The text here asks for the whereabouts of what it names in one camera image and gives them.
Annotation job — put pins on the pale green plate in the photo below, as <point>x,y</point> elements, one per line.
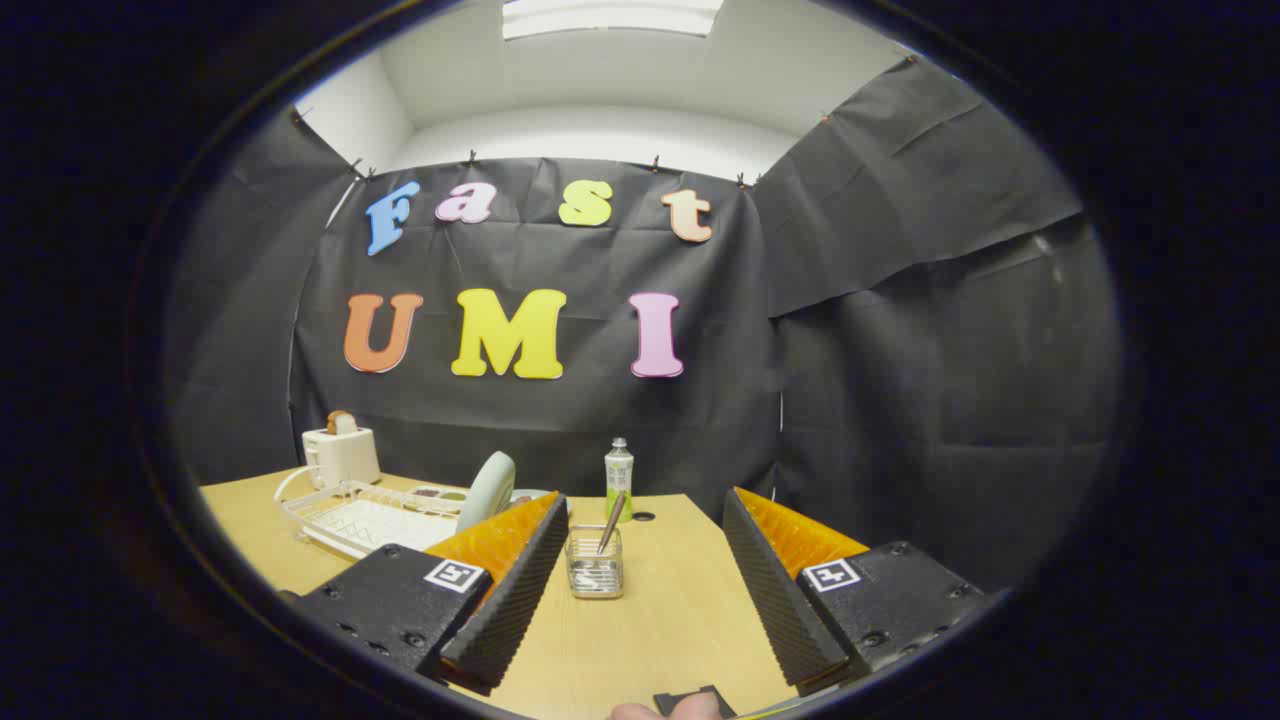
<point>490,490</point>

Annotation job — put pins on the brown toast slice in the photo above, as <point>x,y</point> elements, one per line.
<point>342,421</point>

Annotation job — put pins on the pale plate with brown food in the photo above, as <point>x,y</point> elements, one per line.
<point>530,495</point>

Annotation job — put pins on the small divided sauce dish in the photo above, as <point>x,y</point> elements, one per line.
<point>437,493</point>

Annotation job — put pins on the ceiling light panel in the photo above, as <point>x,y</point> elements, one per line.
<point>610,15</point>

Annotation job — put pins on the green label drink bottle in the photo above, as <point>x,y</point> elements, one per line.
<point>619,470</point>

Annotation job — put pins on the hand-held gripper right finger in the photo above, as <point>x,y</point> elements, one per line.
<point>775,600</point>

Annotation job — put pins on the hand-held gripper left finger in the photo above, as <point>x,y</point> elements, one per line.
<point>510,600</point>

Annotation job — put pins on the white toaster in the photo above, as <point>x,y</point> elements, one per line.
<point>345,458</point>

